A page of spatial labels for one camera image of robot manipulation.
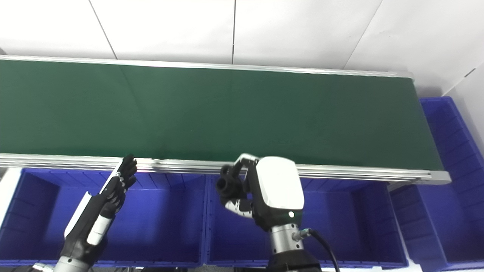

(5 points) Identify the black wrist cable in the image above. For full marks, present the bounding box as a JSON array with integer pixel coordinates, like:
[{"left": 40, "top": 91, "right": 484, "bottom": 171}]
[{"left": 293, "top": 228, "right": 341, "bottom": 272}]

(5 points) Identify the black flanged machine part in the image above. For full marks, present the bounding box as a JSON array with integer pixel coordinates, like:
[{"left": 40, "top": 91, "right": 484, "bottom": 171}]
[{"left": 215, "top": 165, "right": 247, "bottom": 201}]

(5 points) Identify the blue plastic bin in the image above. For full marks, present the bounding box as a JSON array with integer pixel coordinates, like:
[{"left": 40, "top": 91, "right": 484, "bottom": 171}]
[
  {"left": 204, "top": 174, "right": 410, "bottom": 269},
  {"left": 0, "top": 168, "right": 209, "bottom": 268},
  {"left": 389, "top": 96, "right": 484, "bottom": 272}
]

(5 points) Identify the white conveyor stand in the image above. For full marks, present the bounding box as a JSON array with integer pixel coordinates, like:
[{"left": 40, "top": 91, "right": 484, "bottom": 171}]
[{"left": 0, "top": 168, "right": 22, "bottom": 228}]

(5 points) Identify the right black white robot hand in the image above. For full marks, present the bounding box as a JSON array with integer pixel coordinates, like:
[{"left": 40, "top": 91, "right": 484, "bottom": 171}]
[{"left": 223, "top": 153, "right": 305, "bottom": 232}]

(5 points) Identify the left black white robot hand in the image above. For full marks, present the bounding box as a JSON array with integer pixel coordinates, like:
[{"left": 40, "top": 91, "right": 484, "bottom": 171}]
[{"left": 60, "top": 154, "right": 138, "bottom": 265}]

